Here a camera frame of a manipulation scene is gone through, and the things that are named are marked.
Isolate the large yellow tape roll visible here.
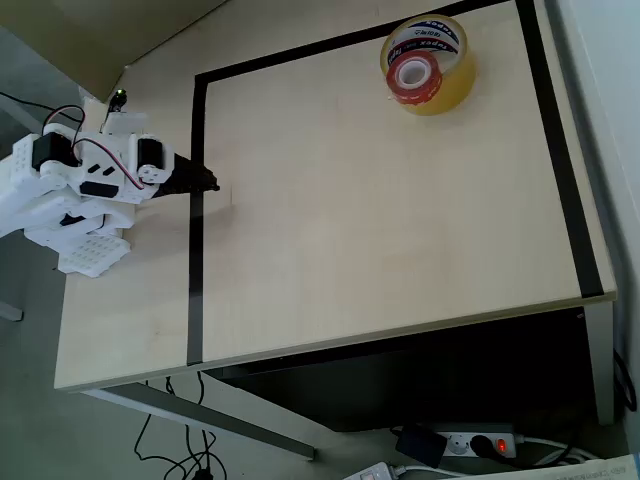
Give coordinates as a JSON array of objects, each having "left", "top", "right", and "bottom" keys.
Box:
[{"left": 379, "top": 14, "right": 477, "bottom": 117}]

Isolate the white plug-in device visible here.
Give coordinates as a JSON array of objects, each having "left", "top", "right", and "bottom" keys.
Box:
[{"left": 342, "top": 461, "right": 401, "bottom": 480}]

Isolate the small red tape roll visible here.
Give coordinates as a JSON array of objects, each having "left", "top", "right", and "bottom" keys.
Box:
[{"left": 384, "top": 53, "right": 446, "bottom": 109}]

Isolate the thick black cable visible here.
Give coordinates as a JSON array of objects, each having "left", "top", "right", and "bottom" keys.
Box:
[{"left": 612, "top": 349, "right": 632, "bottom": 407}]

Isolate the wrist camera on white mount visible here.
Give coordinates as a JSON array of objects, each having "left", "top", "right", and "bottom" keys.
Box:
[{"left": 102, "top": 88, "right": 149, "bottom": 136}]

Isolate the black power adapter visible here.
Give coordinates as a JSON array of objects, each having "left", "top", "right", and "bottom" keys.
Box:
[{"left": 394, "top": 424, "right": 447, "bottom": 470}]

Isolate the white power strip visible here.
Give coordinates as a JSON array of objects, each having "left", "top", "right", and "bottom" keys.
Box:
[{"left": 434, "top": 423, "right": 526, "bottom": 460}]

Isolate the black under-table panel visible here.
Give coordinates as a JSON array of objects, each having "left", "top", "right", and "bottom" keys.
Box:
[{"left": 202, "top": 307, "right": 601, "bottom": 434}]

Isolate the grey metal table leg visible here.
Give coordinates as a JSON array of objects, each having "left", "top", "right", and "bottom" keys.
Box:
[{"left": 582, "top": 299, "right": 617, "bottom": 427}]

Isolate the grey metal table beam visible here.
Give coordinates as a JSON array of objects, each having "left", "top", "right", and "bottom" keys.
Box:
[{"left": 79, "top": 372, "right": 317, "bottom": 461}]

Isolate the red white black servo wire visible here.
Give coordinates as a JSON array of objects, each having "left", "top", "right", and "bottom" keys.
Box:
[{"left": 72, "top": 137, "right": 147, "bottom": 192}]

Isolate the thin black cable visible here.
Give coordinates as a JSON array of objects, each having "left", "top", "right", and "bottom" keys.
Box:
[
  {"left": 0, "top": 91, "right": 86, "bottom": 126},
  {"left": 164, "top": 370, "right": 221, "bottom": 480},
  {"left": 133, "top": 379, "right": 201, "bottom": 480}
]

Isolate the black power plug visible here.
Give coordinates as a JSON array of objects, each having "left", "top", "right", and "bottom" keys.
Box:
[{"left": 468, "top": 433, "right": 496, "bottom": 459}]

